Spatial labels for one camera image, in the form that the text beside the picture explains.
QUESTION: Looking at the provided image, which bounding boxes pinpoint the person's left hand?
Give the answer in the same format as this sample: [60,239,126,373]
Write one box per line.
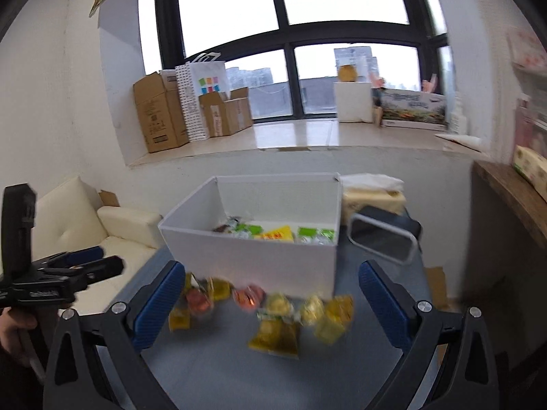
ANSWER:
[0,307,34,367]

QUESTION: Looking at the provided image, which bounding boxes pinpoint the dotted white paper bag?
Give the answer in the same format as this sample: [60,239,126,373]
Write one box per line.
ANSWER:
[174,51,231,141]

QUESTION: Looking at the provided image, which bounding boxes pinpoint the pink floral tissue pack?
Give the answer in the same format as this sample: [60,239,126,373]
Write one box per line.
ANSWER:
[508,30,547,69]

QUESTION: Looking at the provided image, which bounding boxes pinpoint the wooden side shelf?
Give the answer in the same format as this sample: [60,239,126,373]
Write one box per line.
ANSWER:
[472,160,547,252]

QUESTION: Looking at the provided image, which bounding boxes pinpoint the white paper envelope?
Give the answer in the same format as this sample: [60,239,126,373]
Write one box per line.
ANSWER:
[435,132,483,151]

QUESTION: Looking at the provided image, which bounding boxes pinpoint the yellow tissue box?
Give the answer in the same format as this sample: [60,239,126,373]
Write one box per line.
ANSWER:
[342,174,406,216]

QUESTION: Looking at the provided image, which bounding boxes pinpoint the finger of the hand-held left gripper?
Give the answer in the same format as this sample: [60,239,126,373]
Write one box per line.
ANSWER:
[38,255,125,293]
[40,245,105,269]

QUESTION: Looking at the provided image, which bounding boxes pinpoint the white plastic bottle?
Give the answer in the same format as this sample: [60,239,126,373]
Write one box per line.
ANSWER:
[451,94,468,135]

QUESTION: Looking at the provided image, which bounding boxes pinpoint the white storage box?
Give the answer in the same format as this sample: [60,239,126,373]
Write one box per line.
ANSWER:
[158,173,345,300]

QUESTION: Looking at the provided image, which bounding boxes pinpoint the cream leather sofa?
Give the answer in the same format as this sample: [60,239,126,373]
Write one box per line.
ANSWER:
[34,175,164,314]

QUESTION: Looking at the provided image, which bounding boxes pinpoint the yellow patterned tissue pack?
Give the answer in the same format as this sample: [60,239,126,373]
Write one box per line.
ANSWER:
[512,145,547,199]

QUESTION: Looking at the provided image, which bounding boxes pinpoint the black white-framed device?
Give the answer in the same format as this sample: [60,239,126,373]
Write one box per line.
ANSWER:
[346,205,423,264]

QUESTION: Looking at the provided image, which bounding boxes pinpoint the yellow red-print snack packet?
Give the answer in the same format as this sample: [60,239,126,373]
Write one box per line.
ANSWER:
[255,226,296,243]

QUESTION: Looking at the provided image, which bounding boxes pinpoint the white foam box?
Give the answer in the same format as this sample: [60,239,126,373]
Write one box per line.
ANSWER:
[334,81,373,123]

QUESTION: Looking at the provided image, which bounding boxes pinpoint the tall cardboard box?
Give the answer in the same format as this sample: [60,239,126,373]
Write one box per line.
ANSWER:
[133,71,189,153]

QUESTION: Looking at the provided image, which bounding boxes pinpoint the landscape printed carton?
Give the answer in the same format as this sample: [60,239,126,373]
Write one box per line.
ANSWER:
[378,89,449,132]

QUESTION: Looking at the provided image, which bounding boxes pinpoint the blue tablecloth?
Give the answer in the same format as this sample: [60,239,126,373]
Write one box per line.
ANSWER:
[96,207,445,410]

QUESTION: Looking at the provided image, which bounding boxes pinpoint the small open cardboard box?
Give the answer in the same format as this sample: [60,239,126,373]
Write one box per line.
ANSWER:
[199,86,254,138]

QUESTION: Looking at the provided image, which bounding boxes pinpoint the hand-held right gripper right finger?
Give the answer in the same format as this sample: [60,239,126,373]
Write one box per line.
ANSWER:
[358,260,501,410]

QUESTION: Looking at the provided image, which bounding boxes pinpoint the flat cardboard piece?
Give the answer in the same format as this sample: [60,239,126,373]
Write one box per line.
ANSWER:
[423,266,449,310]

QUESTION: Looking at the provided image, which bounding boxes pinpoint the black window frame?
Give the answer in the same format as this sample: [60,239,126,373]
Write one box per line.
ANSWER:
[137,0,454,122]

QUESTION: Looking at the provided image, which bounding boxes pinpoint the pile of yellow snack packets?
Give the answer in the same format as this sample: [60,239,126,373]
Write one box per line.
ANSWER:
[169,272,355,359]

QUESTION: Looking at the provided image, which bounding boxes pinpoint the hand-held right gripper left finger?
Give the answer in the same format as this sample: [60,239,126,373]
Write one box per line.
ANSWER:
[43,260,186,410]

